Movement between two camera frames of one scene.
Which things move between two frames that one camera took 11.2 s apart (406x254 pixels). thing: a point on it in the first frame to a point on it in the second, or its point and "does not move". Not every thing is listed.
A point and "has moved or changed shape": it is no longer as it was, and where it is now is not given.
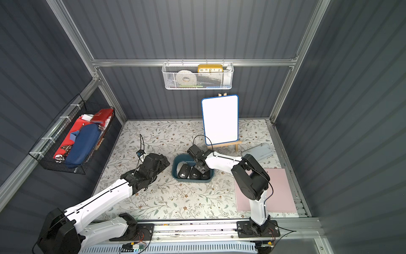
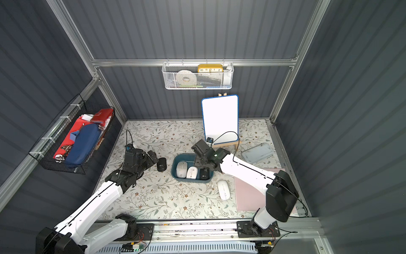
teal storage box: (188, 159) does not move
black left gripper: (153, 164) to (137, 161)
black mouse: (184, 171) has moved or changed shape
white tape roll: (185, 78) does not move
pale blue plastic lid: (260, 152) does not move
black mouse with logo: (205, 175) does not move
